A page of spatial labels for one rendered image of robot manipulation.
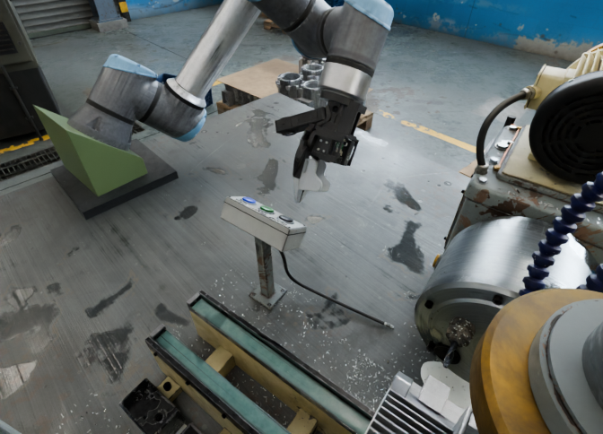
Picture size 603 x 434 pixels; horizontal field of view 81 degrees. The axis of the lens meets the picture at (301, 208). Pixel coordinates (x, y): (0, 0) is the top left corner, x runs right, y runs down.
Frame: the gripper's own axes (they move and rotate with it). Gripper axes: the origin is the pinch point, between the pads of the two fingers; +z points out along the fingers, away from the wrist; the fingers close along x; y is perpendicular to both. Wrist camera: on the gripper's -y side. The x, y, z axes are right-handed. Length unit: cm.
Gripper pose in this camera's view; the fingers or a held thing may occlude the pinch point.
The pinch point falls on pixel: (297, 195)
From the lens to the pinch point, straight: 70.4
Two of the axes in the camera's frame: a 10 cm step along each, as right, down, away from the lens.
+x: 4.9, -0.3, 8.7
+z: -3.1, 9.3, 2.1
